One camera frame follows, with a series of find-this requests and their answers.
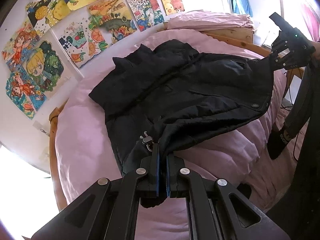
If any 2024 collage drawing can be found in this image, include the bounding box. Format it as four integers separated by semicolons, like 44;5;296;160
126;0;164;31

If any blue cloth hanging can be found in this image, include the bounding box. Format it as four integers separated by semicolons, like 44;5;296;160
231;0;253;17

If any sunflower yellow drawing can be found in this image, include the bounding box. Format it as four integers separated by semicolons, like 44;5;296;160
25;0;71;37

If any landscape drawing with black hill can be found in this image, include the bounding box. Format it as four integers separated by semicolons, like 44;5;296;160
87;0;137;44

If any orange hair girl drawing lower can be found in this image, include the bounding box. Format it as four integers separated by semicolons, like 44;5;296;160
5;70;47;120

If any black puffer jacket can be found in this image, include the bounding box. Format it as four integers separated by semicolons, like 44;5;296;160
89;40;274;184

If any oranges and cup drawing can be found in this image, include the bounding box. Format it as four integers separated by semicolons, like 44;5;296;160
59;17;109;69

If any pink folded blanket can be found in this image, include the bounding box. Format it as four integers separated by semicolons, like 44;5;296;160
167;10;254;31

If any blond boy drawing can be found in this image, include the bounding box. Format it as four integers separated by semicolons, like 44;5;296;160
23;40;66;99

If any orange hair girl drawing upper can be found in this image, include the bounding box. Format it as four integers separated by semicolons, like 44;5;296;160
2;18;40;72

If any wooden bed frame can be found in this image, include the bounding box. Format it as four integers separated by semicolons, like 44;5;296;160
48;22;304;212

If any white wall socket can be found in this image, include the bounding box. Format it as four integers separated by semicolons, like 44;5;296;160
33;121;50;137

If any orange hair girl drawing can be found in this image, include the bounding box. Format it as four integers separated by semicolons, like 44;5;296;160
5;70;47;120
2;18;40;72

